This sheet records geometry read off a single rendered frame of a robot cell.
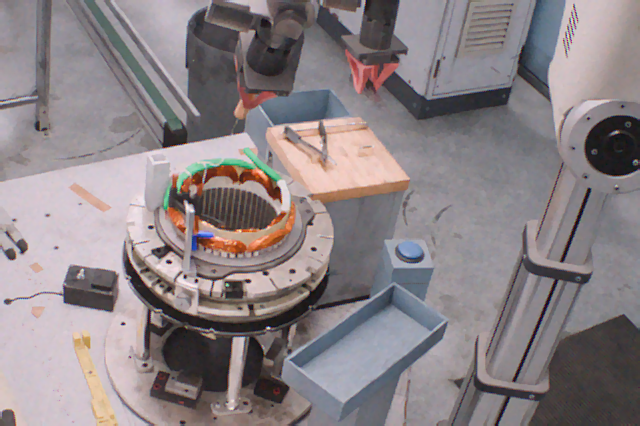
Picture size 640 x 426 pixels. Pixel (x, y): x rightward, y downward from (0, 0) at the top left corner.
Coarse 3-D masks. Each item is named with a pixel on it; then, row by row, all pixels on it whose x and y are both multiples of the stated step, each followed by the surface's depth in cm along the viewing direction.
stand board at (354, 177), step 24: (336, 120) 185; (360, 120) 186; (288, 144) 176; (312, 144) 177; (336, 144) 179; (360, 144) 180; (288, 168) 173; (312, 168) 172; (336, 168) 173; (360, 168) 174; (384, 168) 175; (312, 192) 166; (336, 192) 168; (360, 192) 171; (384, 192) 173
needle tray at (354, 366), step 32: (352, 320) 146; (384, 320) 151; (416, 320) 151; (448, 320) 147; (320, 352) 143; (352, 352) 144; (384, 352) 145; (416, 352) 143; (288, 384) 138; (320, 384) 133; (352, 384) 139; (384, 384) 140; (320, 416) 148; (352, 416) 143; (384, 416) 153
